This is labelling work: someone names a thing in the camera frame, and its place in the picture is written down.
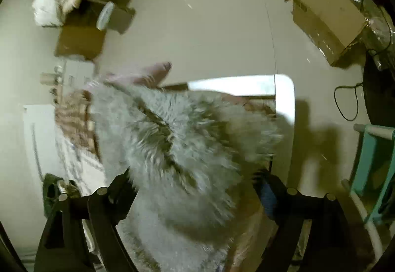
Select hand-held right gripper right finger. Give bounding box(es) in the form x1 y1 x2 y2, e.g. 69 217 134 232
252 171 356 272

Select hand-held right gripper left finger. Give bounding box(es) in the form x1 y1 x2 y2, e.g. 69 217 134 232
34 168 139 272

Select grey fluffy pants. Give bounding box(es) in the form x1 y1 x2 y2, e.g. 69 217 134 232
90 80 285 272

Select person's left hand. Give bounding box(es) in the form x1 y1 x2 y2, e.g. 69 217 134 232
105 61 172 88

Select green cloth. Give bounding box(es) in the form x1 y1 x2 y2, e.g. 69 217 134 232
42 173 81 200

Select plaid cloth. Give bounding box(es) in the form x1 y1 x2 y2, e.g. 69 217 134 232
55 90 104 163

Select teal and white rack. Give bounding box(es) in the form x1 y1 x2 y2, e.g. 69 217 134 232
341 123 395 262

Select white box with bottles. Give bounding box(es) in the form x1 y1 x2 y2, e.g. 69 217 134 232
41 60 97 88

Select black round object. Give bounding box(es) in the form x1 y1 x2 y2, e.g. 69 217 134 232
362 53 395 137

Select open cardboard box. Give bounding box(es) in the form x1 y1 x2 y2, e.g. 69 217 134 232
54 0 145 62

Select grey tape roll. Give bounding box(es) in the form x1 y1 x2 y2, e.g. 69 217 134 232
96 1 115 31

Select closed cardboard box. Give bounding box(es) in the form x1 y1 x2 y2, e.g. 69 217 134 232
284 0 368 67

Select black cable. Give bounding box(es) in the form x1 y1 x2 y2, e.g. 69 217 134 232
334 82 365 122

